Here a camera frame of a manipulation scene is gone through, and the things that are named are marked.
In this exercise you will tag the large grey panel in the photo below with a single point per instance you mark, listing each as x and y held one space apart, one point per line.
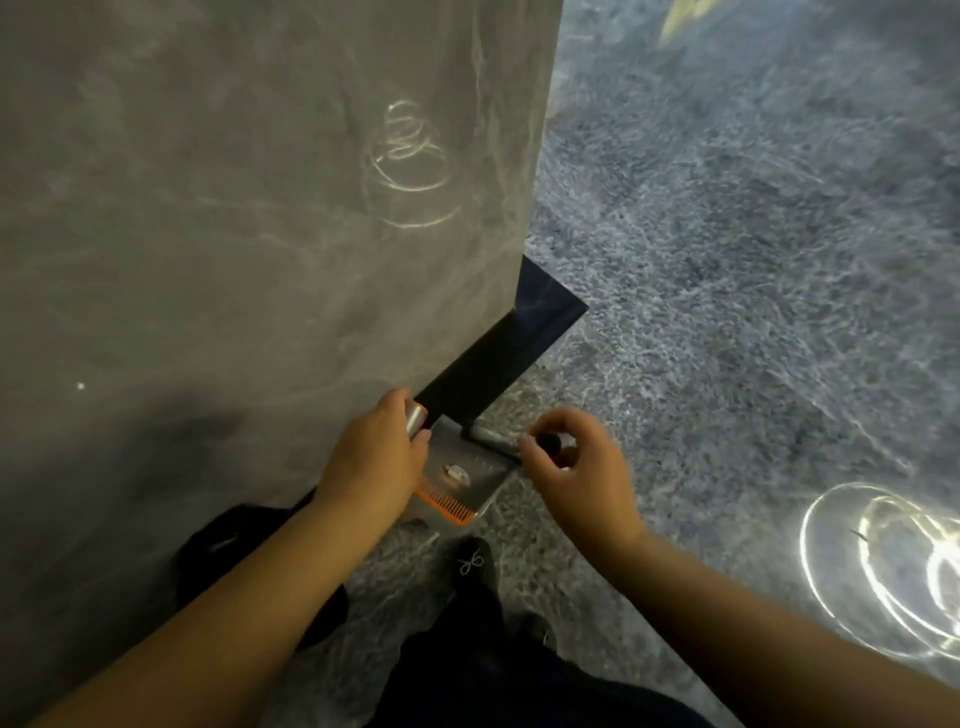
225 262

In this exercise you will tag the person's left hand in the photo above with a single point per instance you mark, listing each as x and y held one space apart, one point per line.
367 465

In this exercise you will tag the person's right forearm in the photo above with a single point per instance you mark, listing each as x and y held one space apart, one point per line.
780 645

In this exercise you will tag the silver square tool orange scale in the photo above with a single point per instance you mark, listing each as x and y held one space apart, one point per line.
469 469

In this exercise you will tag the person's left forearm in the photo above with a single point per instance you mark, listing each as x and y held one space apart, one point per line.
232 622

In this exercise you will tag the person's right thumb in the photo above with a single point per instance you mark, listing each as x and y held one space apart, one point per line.
536 459

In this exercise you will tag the person's right hand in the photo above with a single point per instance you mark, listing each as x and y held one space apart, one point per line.
589 487

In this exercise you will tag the grey marker pen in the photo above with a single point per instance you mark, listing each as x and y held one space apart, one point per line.
495 441

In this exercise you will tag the dark trousers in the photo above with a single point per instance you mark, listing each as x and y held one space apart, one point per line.
510 675

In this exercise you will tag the person's left thumb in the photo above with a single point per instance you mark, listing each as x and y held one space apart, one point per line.
418 456

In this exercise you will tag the black shoe white mark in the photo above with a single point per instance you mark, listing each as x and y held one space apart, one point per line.
472 566

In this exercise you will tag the black metal angle plate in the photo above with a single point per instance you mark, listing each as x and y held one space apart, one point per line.
495 352

